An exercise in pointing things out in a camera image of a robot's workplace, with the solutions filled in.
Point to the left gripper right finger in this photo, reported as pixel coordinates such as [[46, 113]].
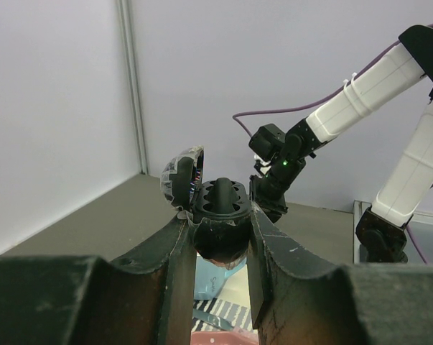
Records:
[[298, 297]]

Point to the white blue mug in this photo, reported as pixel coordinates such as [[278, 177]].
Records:
[[210, 279]]

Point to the pink dotted plate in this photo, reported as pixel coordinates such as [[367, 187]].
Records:
[[221, 338]]

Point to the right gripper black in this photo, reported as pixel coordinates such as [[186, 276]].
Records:
[[269, 196]]

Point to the colourful patchwork placemat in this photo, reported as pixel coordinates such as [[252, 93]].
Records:
[[237, 315]]

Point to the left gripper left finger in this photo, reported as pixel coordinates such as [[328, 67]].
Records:
[[142, 297]]

